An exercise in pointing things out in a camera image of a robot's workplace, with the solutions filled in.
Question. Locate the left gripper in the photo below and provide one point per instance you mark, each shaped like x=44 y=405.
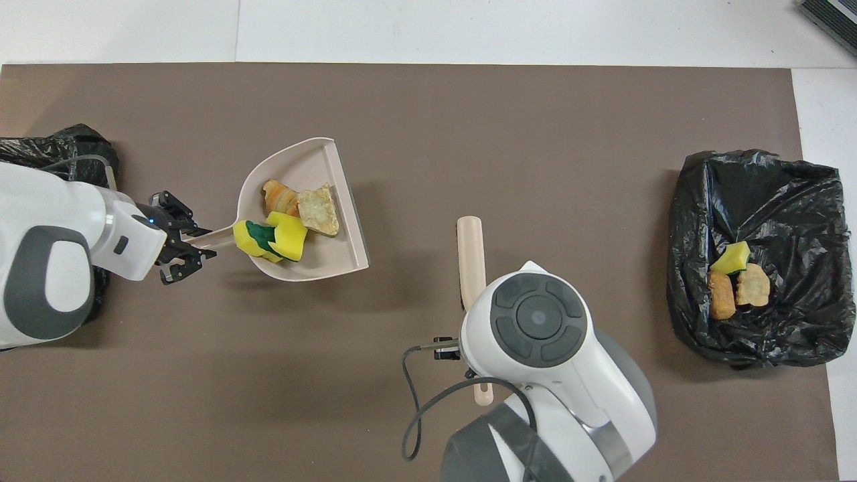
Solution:
x=130 y=241

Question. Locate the orange striped croissant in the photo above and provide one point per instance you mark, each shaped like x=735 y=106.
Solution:
x=278 y=196

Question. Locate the beige plastic dustpan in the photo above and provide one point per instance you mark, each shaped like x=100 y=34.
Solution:
x=341 y=254

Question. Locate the brown oval bread roll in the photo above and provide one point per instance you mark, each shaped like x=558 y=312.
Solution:
x=722 y=294

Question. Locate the yellow green-backed sponge wedge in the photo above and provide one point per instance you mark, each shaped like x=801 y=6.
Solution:
x=731 y=258

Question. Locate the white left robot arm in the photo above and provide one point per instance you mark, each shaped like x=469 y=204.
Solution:
x=40 y=268

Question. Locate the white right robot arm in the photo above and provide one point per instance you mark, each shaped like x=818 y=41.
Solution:
x=556 y=375

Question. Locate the black bag-lined trash bin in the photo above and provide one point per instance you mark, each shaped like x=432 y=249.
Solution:
x=790 y=201
x=87 y=144

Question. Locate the brown table mat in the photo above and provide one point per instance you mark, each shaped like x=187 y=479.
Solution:
x=602 y=415

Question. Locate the dark ribbed device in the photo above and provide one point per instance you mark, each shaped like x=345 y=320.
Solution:
x=833 y=17

